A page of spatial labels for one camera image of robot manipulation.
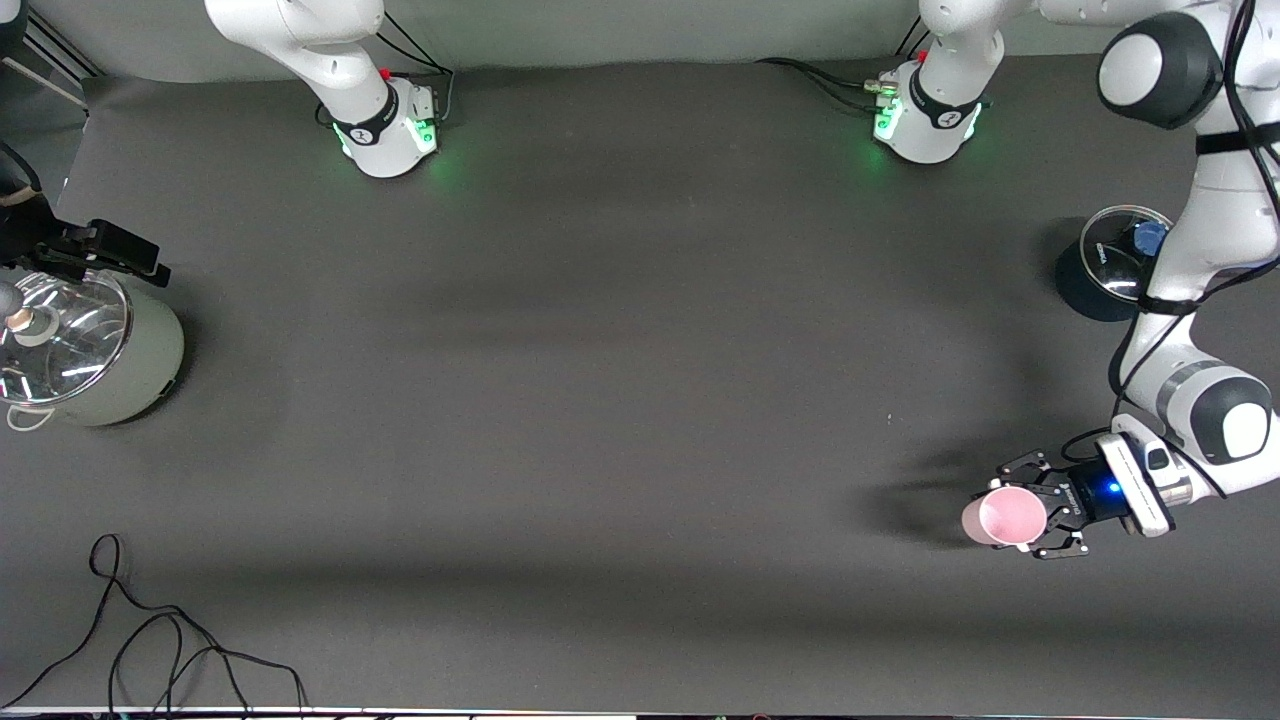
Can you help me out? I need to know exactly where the metal frame rail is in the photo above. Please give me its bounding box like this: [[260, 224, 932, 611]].
[[0, 10, 101, 111]]

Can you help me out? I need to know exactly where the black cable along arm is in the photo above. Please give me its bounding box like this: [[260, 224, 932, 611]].
[[1108, 0, 1280, 471]]

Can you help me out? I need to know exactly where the black base cable bundle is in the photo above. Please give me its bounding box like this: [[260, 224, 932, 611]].
[[318, 30, 456, 129], [755, 20, 936, 111]]

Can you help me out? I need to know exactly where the glass saucepan lid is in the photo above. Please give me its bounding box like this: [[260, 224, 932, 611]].
[[1080, 205, 1173, 301]]

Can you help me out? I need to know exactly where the glass pot lid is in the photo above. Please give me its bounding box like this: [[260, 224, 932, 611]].
[[0, 270, 133, 406]]

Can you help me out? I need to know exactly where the pale green cooking pot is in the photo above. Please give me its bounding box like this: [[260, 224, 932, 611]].
[[0, 268, 186, 431]]

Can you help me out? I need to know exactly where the pink plastic cup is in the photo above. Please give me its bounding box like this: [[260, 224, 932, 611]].
[[962, 487, 1048, 551]]

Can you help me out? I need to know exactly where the thin black looped cable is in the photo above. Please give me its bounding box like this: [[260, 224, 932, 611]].
[[0, 533, 309, 716]]

